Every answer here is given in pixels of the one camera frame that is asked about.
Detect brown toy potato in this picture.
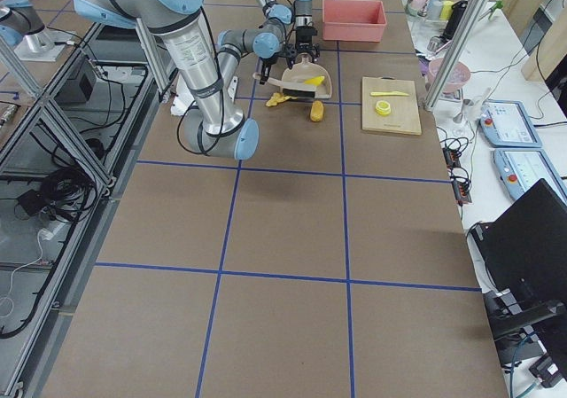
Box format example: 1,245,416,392
309,101,324,122

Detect stacked pastel cups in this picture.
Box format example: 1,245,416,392
405,0,462,21

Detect pink bowl with clear pieces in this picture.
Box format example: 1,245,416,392
427,58,471,94

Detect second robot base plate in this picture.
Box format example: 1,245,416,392
1,0,75,62

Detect beige plastic dustpan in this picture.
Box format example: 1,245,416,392
282,55,332,99

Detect black monitor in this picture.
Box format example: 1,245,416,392
471,179,566,303

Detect upper blue teach pendant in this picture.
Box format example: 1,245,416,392
493,148,566,202

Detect yellow lemon slices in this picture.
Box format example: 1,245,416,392
375,100,392,116

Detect tan toy ginger root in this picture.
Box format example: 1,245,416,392
265,92,295,107

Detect pink plastic bin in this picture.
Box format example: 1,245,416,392
322,0,387,43

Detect black monitor stand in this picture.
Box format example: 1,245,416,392
483,291,566,365

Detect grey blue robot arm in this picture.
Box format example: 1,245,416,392
240,0,320,76
74,0,291,160

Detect aluminium frame post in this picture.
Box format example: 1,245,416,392
423,0,488,112

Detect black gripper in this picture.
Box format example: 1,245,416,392
283,25,320,61
260,55,296,84

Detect wooden cutting board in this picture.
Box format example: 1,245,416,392
361,77,422,136

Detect beige hand brush black bristles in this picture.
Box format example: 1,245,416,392
252,72,330,99

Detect yellow plastic knife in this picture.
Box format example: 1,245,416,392
369,90,409,98

